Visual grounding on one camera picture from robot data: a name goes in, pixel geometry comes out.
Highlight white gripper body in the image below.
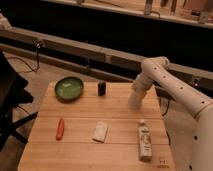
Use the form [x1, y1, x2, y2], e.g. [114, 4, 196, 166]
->
[132, 73, 152, 98]

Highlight white ceramic cup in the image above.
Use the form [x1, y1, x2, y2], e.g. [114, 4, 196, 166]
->
[129, 91, 143, 110]

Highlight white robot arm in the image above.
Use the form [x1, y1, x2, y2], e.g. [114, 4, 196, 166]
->
[129, 57, 213, 171]

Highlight black eraser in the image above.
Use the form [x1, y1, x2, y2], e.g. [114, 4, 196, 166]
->
[98, 82, 106, 96]

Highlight white plastic bottle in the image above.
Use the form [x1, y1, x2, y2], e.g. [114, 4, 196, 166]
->
[138, 119, 152, 161]

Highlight wooden table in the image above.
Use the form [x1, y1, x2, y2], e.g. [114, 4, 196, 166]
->
[18, 82, 175, 171]

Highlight green bowl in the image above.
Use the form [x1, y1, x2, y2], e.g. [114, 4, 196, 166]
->
[54, 77, 84, 102]

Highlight orange carrot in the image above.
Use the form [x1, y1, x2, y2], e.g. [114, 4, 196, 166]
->
[56, 118, 65, 141]

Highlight black chair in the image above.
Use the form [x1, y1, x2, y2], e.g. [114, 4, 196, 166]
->
[0, 49, 37, 151]

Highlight black cable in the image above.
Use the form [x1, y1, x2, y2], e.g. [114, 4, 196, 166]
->
[5, 38, 45, 75]

